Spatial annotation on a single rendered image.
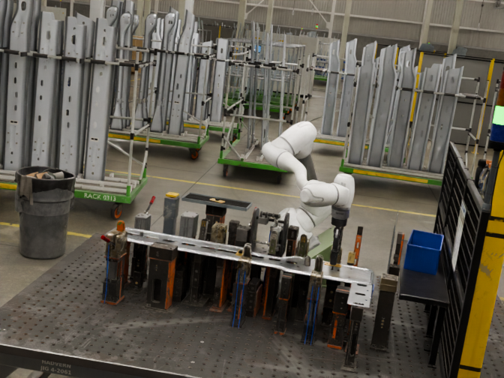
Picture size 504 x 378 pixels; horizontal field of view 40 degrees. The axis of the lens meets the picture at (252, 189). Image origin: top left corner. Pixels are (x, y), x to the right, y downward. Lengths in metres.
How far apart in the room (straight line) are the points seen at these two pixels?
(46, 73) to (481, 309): 5.75
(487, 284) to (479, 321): 0.16
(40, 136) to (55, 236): 1.93
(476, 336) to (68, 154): 5.57
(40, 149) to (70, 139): 0.35
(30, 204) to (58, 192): 0.25
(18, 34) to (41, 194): 2.41
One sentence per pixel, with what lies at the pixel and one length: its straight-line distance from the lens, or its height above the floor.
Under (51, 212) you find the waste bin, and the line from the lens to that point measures 5.96.
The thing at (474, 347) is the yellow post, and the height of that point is 0.96.
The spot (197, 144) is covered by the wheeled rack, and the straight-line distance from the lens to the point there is 10.59.
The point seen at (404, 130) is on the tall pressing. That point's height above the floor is 0.86.
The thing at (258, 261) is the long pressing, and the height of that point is 1.00.
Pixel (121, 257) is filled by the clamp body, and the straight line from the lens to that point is 3.44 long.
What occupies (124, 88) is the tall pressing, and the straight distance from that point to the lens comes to 11.17.
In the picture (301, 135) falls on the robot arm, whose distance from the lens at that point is 3.69.
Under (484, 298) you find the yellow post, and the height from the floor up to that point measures 1.18.
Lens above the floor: 2.11
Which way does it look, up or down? 13 degrees down
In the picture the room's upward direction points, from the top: 7 degrees clockwise
